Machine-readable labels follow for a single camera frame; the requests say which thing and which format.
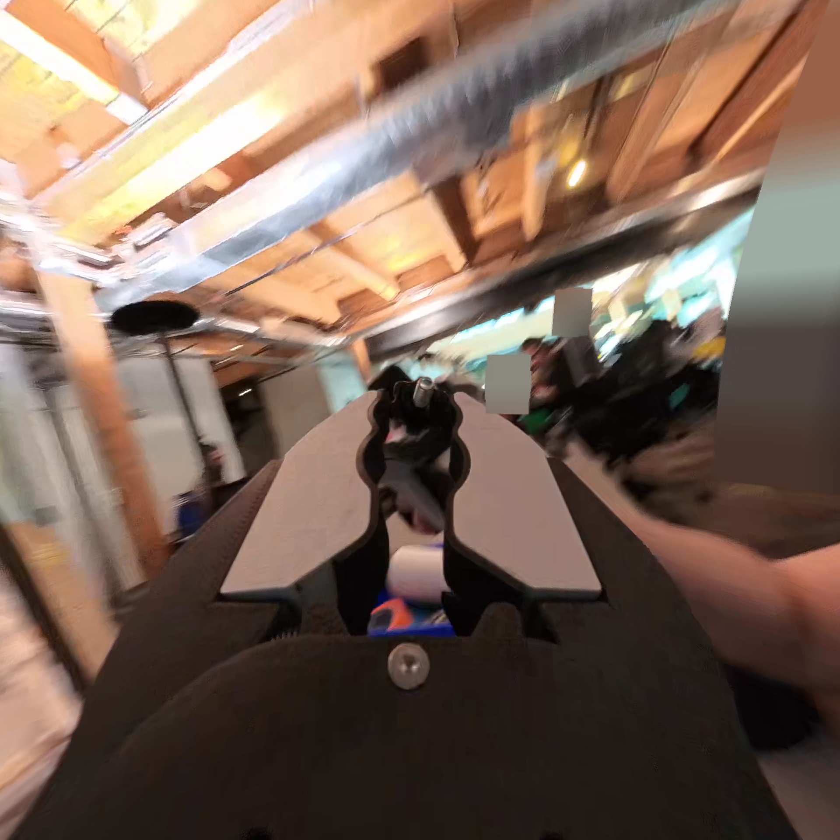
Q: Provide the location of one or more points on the person's right forearm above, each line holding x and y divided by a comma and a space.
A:
754, 604

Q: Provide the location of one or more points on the black tool with metal pin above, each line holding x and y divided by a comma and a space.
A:
410, 453

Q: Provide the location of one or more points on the wooden post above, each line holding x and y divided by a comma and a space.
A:
98, 407

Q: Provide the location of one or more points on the ceiling light strip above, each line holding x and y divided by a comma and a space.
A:
59, 59

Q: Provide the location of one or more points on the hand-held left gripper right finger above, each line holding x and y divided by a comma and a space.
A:
518, 512

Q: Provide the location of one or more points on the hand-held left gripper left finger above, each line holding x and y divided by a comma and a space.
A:
308, 505

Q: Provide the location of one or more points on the blue plastic bin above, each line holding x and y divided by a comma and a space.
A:
430, 630

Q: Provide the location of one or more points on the black round lamp on pole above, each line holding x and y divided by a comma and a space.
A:
154, 317

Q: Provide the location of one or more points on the silver insulated duct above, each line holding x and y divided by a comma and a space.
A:
420, 124

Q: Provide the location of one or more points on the white tape roll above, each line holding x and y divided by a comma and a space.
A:
417, 571

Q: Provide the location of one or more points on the orange and blue small item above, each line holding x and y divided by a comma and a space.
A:
390, 613

